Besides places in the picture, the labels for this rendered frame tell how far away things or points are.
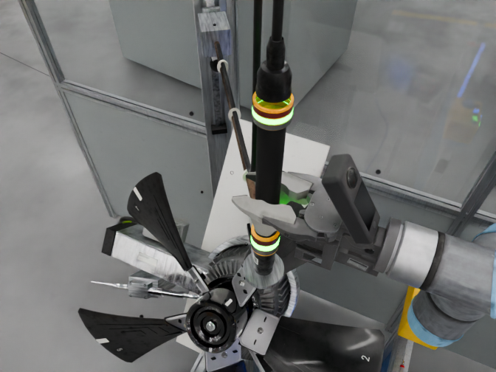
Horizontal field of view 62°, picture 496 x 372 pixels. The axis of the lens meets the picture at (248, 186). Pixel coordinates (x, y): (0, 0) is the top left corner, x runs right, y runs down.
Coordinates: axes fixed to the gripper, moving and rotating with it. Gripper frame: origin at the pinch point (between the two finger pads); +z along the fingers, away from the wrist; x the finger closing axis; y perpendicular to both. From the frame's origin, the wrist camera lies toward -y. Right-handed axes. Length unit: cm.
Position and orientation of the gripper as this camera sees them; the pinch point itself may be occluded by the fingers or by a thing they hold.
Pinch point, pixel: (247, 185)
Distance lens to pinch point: 56.4
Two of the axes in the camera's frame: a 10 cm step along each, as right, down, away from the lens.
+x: 4.2, -6.9, 5.9
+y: 0.0, 6.5, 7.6
